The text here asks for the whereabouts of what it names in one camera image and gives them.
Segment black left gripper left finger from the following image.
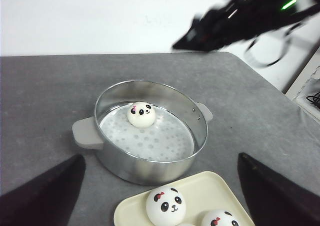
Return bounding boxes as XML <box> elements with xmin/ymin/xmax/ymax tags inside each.
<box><xmin>0</xmin><ymin>154</ymin><xmax>86</xmax><ymax>225</ymax></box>

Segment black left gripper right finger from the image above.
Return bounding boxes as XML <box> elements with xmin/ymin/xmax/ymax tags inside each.
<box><xmin>237</xmin><ymin>152</ymin><xmax>320</xmax><ymax>225</ymax></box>

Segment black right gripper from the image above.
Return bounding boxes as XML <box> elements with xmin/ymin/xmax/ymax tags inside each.
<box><xmin>172</xmin><ymin>0</ymin><xmax>258</xmax><ymax>51</ymax></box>

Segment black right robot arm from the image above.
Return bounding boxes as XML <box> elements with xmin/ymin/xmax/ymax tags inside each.
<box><xmin>172</xmin><ymin>0</ymin><xmax>320</xmax><ymax>52</ymax></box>

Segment cream rectangular tray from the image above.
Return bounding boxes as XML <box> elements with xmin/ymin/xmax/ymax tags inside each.
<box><xmin>113</xmin><ymin>171</ymin><xmax>254</xmax><ymax>225</ymax></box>

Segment steel steamer pot grey handles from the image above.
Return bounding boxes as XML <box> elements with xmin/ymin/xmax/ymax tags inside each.
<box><xmin>72</xmin><ymin>80</ymin><xmax>213</xmax><ymax>185</ymax></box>

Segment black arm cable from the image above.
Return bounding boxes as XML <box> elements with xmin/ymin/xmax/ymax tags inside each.
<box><xmin>243</xmin><ymin>23</ymin><xmax>303</xmax><ymax>68</ymax></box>

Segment white shelf with cables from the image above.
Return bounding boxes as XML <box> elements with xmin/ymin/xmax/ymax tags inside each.
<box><xmin>285</xmin><ymin>48</ymin><xmax>320</xmax><ymax>122</ymax></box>

